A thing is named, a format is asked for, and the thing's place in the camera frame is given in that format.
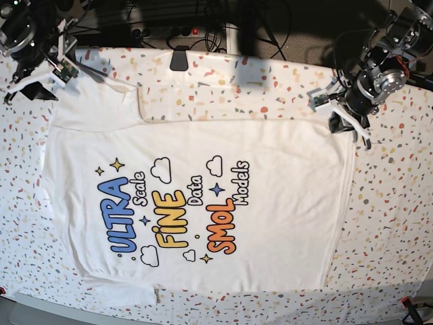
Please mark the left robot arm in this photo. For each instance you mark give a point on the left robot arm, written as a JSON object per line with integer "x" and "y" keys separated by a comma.
{"x": 384, "y": 69}

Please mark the black table clamp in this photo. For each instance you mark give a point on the black table clamp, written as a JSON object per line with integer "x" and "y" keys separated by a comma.
{"x": 179, "y": 61}

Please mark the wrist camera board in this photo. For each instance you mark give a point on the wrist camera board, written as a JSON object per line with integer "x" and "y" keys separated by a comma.
{"x": 320, "y": 101}
{"x": 64, "y": 71}

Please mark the grey metal post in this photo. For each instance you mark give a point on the grey metal post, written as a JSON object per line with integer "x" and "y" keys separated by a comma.
{"x": 231, "y": 32}

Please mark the white printed T-shirt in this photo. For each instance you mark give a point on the white printed T-shirt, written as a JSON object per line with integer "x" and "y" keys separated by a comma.
{"x": 228, "y": 206}

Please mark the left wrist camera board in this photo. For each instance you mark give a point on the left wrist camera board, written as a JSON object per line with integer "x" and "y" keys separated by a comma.
{"x": 320, "y": 101}

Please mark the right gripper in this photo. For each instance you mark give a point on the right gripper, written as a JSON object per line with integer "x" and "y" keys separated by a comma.
{"x": 37, "y": 55}

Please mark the red black corner clamp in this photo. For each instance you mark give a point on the red black corner clamp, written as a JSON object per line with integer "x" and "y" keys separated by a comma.
{"x": 412, "y": 316}

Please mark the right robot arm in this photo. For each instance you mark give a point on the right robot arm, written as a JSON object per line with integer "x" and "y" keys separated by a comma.
{"x": 15, "y": 17}

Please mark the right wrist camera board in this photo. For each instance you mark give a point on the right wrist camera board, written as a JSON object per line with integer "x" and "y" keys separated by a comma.
{"x": 64, "y": 71}

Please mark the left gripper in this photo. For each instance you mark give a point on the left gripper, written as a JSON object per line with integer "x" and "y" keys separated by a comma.
{"x": 353, "y": 106}

